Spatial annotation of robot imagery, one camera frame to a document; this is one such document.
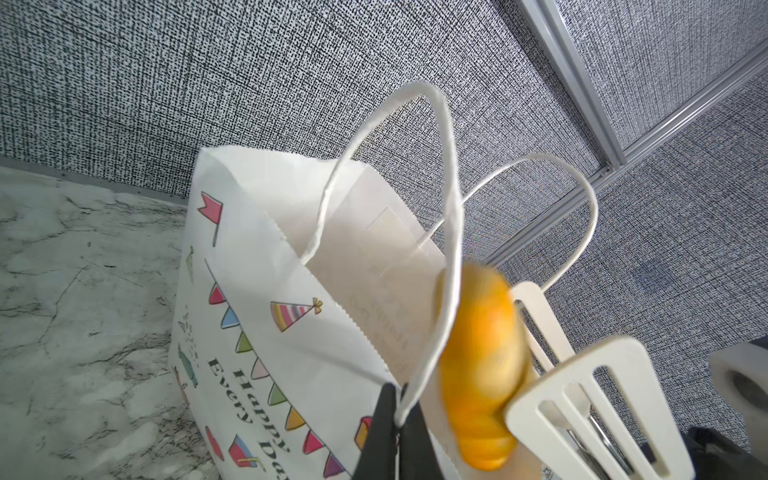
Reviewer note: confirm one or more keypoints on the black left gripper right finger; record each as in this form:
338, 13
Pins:
417, 457

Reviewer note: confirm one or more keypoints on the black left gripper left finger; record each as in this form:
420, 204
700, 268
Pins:
378, 457

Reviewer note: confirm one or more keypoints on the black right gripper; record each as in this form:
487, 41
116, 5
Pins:
714, 456

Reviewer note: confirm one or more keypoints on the white and steel tongs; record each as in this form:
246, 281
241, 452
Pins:
566, 420

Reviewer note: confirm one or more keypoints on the small striped croissant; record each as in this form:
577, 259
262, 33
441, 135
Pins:
485, 362

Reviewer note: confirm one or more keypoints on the white paper gift bag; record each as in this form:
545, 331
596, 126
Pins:
306, 285

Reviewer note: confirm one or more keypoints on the aluminium frame struts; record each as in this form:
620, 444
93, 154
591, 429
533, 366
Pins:
636, 73

